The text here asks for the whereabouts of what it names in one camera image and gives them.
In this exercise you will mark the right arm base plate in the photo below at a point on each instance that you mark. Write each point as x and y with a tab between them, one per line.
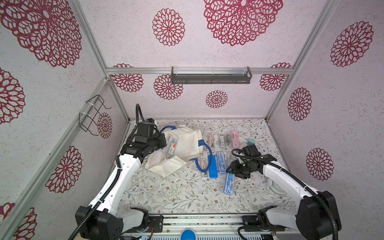
253	223

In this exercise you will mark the black wire wall rack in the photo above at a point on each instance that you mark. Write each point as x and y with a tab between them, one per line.
96	121

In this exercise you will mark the white alarm clock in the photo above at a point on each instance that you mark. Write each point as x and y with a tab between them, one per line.
275	187

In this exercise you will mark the white canvas bag blue handles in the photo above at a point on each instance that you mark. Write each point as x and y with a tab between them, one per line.
183	145

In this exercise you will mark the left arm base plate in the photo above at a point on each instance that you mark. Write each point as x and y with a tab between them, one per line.
154	224

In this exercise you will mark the blue round button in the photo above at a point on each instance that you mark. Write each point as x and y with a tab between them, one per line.
188	234

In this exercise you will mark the pink clear stationery case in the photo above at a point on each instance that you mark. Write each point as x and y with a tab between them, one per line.
235	141

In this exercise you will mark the blue-rimmed clear case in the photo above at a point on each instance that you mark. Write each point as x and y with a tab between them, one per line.
213	172

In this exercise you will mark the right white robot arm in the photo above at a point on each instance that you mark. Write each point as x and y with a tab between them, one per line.
317	216

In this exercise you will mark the clear green compass set case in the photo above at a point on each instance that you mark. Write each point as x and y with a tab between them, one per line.
228	140

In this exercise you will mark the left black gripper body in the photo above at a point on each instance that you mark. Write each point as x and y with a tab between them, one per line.
157	142

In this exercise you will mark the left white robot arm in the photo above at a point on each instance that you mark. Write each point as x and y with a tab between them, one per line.
99	220

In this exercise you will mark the small teal cube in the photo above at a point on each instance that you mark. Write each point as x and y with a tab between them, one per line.
251	142

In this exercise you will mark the clear blue-trim compass case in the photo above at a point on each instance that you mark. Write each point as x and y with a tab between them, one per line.
221	162

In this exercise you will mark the clear pen case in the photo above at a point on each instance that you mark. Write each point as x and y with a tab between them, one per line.
222	141

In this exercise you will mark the clear slim pencil case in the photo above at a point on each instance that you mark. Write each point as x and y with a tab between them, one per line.
230	158

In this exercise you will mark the long blue-trim compass case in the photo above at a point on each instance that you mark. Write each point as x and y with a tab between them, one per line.
229	184

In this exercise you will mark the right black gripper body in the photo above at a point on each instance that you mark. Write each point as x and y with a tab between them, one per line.
235	169

